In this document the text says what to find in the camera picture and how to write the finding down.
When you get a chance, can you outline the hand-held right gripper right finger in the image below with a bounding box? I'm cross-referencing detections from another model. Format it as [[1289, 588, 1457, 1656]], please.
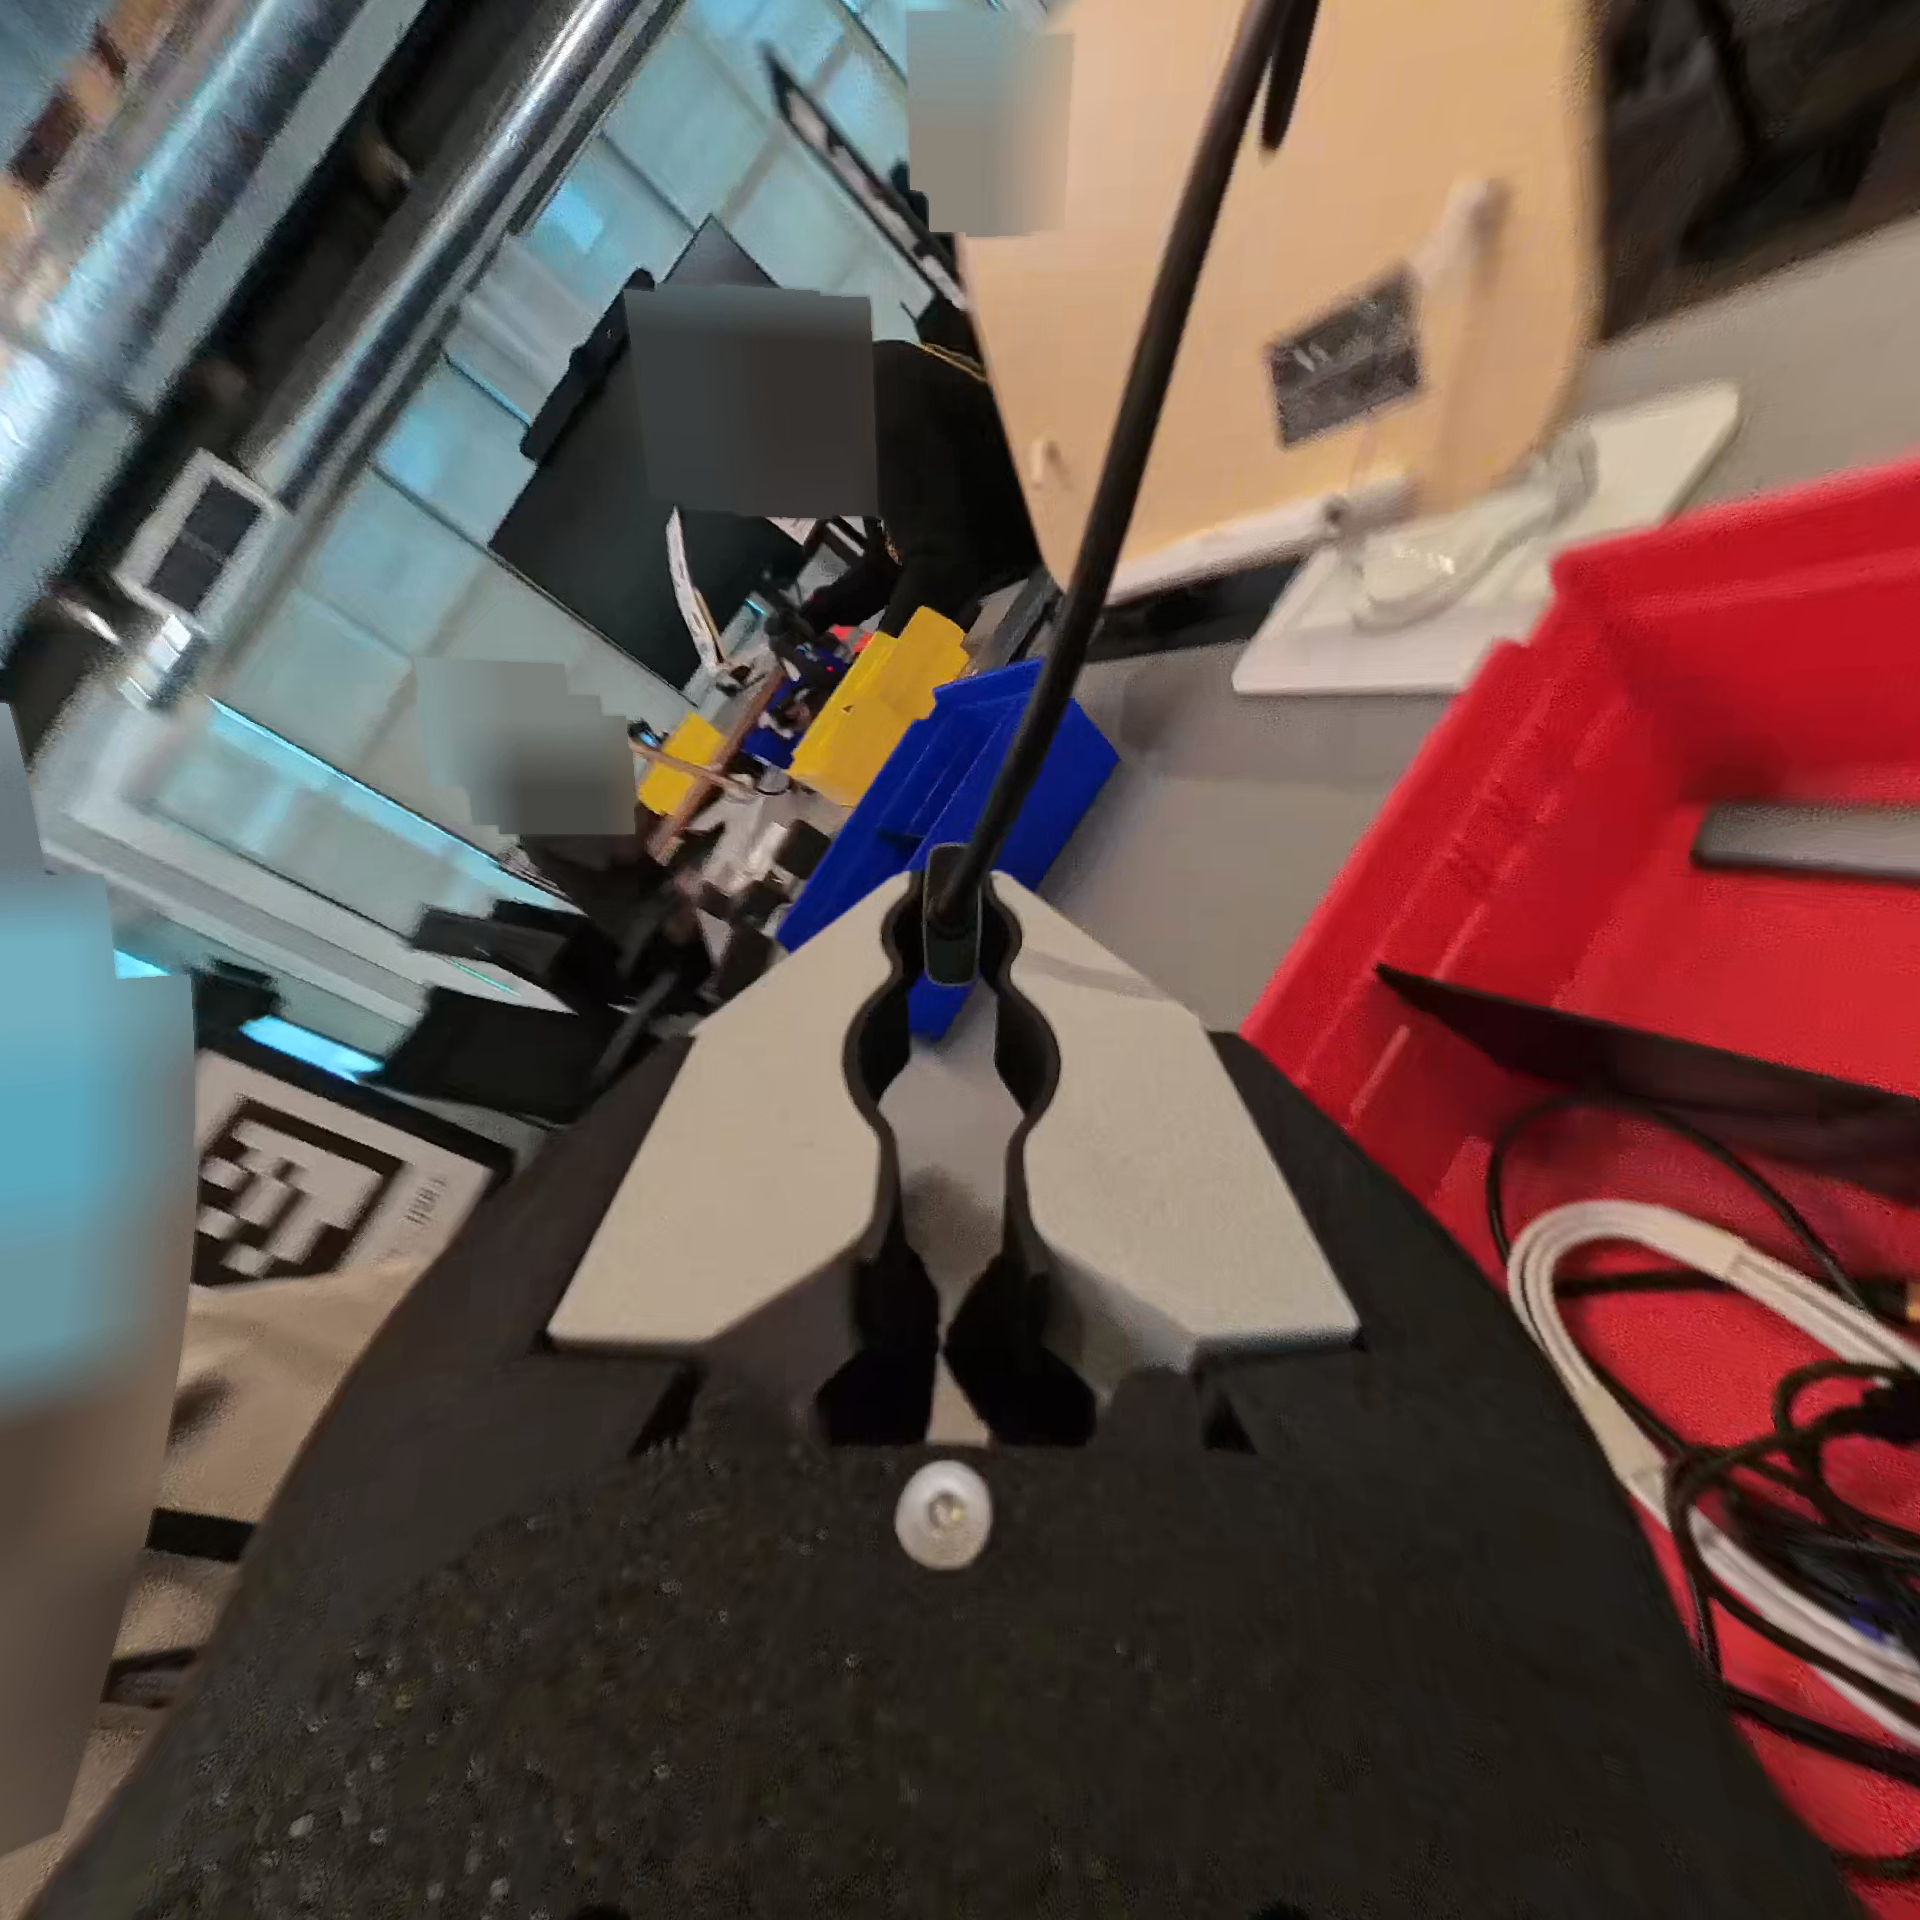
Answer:
[[945, 873, 1363, 1448]]

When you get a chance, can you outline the black bin divider panel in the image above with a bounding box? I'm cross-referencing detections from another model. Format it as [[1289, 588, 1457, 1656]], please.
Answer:
[[1377, 965, 1920, 1160]]

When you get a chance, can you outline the thin black cable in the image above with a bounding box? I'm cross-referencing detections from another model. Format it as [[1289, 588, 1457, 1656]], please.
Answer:
[[920, 0, 1329, 989]]

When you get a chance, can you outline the red plastic bin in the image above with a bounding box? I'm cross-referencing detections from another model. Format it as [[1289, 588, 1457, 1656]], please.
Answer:
[[1242, 464, 1920, 1882]]

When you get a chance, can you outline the blue plastic bin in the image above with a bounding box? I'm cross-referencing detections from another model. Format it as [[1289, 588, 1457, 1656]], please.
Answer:
[[777, 660, 1123, 1047]]

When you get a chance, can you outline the silver metal pole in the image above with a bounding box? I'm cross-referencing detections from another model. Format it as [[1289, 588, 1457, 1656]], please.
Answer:
[[143, 0, 684, 705]]

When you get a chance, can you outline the white cable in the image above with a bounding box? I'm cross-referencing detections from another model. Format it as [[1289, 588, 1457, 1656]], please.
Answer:
[[1504, 1199, 1920, 1749]]

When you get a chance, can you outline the black white tag sign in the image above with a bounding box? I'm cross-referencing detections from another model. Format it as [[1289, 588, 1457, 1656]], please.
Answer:
[[188, 1041, 519, 1296]]

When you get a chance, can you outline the yellow plastic bin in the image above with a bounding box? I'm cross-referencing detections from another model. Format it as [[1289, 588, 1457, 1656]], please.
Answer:
[[787, 607, 971, 807], [637, 710, 732, 823]]

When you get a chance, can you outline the white framed panel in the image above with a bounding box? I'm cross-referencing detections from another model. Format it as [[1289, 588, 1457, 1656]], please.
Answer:
[[113, 450, 291, 620]]

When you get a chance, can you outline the wooden book stand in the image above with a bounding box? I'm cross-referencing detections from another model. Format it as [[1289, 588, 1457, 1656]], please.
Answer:
[[960, 0, 1744, 698]]

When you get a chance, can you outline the black monitor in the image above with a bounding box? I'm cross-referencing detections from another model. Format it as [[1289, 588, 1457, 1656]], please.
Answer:
[[491, 216, 783, 639]]

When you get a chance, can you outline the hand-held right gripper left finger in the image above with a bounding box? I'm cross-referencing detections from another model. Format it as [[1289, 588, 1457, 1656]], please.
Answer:
[[544, 870, 947, 1448]]

